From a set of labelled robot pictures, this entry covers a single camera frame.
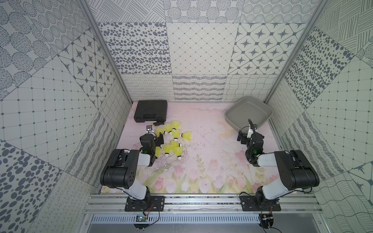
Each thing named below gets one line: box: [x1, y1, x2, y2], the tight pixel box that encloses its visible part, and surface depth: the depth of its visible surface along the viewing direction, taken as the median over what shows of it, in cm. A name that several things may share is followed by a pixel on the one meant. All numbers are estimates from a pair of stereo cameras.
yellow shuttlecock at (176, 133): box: [171, 129, 181, 142], surface depth 100 cm
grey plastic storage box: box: [224, 96, 274, 131], surface depth 117 cm
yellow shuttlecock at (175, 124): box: [171, 120, 181, 131], surface depth 106 cm
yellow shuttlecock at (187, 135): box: [179, 131, 192, 141], surface depth 100 cm
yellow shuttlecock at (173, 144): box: [169, 140, 183, 148], surface depth 95 cm
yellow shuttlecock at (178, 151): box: [174, 146, 184, 161], surface depth 92 cm
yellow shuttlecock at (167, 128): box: [163, 123, 173, 135], surface depth 103 cm
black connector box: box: [257, 213, 274, 229], surface depth 74 cm
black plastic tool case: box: [133, 99, 168, 123], surface depth 110 cm
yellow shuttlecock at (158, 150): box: [154, 144, 163, 158], surface depth 93 cm
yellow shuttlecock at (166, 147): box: [163, 143, 171, 157], surface depth 93 cm
